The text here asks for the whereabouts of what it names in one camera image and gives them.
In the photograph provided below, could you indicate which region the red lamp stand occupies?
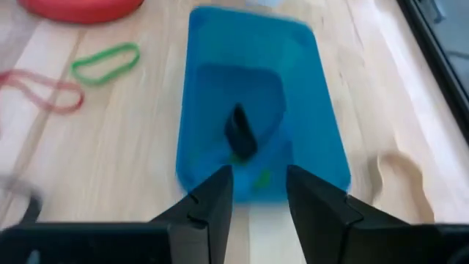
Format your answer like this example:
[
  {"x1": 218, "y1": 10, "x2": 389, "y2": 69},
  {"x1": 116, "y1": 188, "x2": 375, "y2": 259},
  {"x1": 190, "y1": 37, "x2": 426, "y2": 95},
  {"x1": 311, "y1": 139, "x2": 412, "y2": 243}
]
[{"x1": 16, "y1": 0, "x2": 146, "y2": 25}]

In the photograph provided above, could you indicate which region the green rubber band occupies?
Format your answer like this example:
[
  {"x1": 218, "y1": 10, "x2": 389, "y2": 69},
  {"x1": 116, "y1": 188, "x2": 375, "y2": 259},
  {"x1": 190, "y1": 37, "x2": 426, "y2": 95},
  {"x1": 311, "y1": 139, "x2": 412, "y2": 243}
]
[{"x1": 70, "y1": 42, "x2": 141, "y2": 86}]

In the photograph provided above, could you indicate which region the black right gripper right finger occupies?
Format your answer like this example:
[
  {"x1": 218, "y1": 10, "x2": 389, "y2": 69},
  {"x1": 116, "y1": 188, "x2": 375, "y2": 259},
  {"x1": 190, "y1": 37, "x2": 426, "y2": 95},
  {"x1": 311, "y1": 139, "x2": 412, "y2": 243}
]
[{"x1": 287, "y1": 164, "x2": 439, "y2": 264}]

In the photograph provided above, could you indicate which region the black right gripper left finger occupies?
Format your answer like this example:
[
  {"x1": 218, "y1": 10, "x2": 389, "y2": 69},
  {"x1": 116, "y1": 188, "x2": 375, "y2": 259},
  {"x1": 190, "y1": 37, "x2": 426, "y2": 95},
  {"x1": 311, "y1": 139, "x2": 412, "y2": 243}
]
[{"x1": 152, "y1": 165, "x2": 234, "y2": 264}]

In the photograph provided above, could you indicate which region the blue plastic bin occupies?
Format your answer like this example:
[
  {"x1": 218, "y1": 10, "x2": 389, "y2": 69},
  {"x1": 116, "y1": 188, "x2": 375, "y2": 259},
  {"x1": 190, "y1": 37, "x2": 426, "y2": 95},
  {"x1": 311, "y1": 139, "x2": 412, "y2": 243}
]
[{"x1": 175, "y1": 5, "x2": 352, "y2": 203}]

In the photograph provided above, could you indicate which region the black rubber band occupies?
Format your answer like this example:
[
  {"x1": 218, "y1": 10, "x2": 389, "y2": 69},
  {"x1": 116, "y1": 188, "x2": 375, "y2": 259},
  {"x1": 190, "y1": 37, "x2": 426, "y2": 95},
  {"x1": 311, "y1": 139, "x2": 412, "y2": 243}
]
[
  {"x1": 0, "y1": 175, "x2": 43, "y2": 224},
  {"x1": 224, "y1": 103, "x2": 259, "y2": 162}
]

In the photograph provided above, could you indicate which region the red rubber band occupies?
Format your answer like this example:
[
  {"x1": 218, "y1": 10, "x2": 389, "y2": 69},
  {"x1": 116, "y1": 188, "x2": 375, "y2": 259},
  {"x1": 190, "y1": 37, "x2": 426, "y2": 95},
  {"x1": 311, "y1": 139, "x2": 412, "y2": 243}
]
[{"x1": 0, "y1": 69, "x2": 86, "y2": 114}]

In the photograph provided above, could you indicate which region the black table edge frame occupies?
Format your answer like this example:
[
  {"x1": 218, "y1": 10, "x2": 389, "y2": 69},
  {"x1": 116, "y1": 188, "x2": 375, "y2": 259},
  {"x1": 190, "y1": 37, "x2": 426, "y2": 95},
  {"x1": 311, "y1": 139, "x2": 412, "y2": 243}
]
[{"x1": 397, "y1": 0, "x2": 469, "y2": 144}]

